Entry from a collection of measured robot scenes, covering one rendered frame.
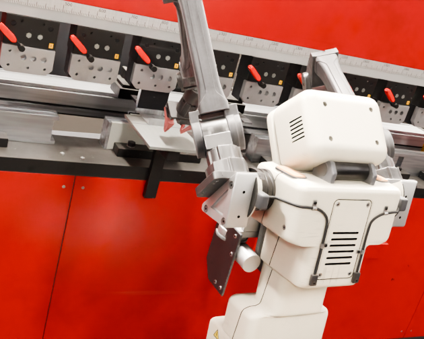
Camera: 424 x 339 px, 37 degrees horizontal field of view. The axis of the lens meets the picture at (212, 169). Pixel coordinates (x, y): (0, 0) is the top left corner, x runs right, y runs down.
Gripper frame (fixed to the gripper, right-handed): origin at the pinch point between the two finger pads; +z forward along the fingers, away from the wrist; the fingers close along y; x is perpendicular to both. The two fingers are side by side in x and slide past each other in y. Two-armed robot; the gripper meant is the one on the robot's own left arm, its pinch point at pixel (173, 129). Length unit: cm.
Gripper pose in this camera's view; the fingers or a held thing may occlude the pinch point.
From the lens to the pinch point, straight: 196.7
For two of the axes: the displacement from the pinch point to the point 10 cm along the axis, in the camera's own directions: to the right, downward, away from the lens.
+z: -4.2, 5.8, 7.0
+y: -8.8, -0.8, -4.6
